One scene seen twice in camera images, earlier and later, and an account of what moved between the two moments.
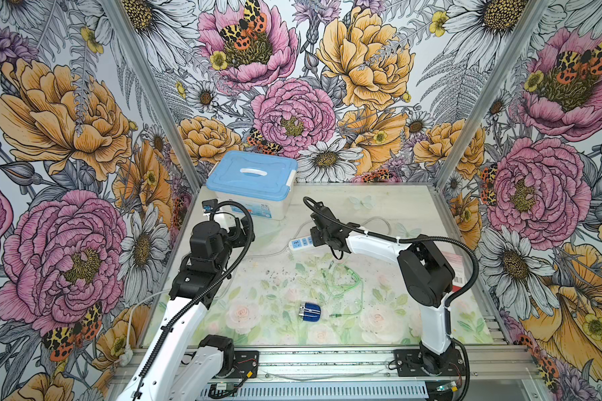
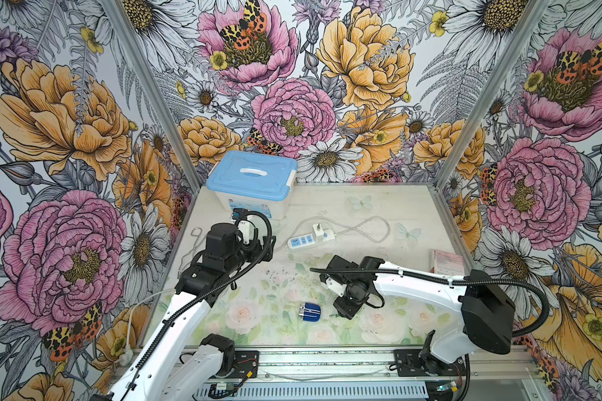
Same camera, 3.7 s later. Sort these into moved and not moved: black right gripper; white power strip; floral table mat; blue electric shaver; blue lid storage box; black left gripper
Moved: black left gripper; black right gripper
Not moved: blue electric shaver; white power strip; blue lid storage box; floral table mat
